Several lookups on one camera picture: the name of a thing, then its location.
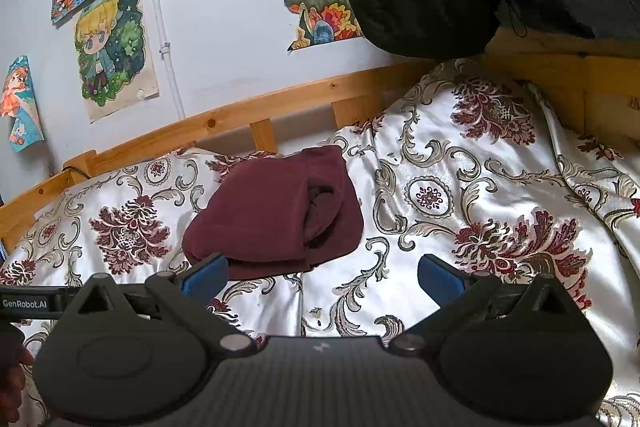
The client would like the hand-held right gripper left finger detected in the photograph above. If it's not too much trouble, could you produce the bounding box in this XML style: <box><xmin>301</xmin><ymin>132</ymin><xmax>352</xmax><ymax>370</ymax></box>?
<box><xmin>64</xmin><ymin>252</ymin><xmax>257</xmax><ymax>356</ymax></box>

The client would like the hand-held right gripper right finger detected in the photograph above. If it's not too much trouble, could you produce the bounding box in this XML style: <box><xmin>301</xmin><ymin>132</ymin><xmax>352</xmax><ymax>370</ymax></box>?
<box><xmin>389</xmin><ymin>253</ymin><xmax>572</xmax><ymax>356</ymax></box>

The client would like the maroon long-sleeve shirt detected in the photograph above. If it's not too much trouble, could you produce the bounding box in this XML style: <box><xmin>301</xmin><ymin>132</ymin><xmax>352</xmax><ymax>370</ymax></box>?
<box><xmin>181</xmin><ymin>145</ymin><xmax>365</xmax><ymax>282</ymax></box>

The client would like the person's left hand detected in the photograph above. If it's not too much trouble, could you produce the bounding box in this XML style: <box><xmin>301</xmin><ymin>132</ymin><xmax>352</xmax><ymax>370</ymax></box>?
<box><xmin>0</xmin><ymin>321</ymin><xmax>35</xmax><ymax>427</ymax></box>

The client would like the floral satin bedspread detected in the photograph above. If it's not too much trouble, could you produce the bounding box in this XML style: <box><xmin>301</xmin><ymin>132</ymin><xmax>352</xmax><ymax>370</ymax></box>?
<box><xmin>0</xmin><ymin>57</ymin><xmax>640</xmax><ymax>427</ymax></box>

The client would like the black cable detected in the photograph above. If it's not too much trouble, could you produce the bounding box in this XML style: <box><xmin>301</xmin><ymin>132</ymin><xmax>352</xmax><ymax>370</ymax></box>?
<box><xmin>62</xmin><ymin>161</ymin><xmax>92</xmax><ymax>182</ymax></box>

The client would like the wooden bed frame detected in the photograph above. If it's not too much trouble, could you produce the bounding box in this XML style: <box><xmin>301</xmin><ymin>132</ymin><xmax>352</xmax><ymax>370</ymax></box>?
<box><xmin>0</xmin><ymin>26</ymin><xmax>640</xmax><ymax>260</ymax></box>

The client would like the small blue cartoon wall poster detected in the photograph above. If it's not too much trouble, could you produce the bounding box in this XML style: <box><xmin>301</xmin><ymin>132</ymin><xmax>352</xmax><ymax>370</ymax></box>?
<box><xmin>0</xmin><ymin>55</ymin><xmax>46</xmax><ymax>154</ymax></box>

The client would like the blond cartoon figure wall poster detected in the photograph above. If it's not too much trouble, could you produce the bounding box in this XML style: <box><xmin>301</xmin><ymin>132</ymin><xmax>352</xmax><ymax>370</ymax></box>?
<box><xmin>74</xmin><ymin>0</ymin><xmax>161</xmax><ymax>124</ymax></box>

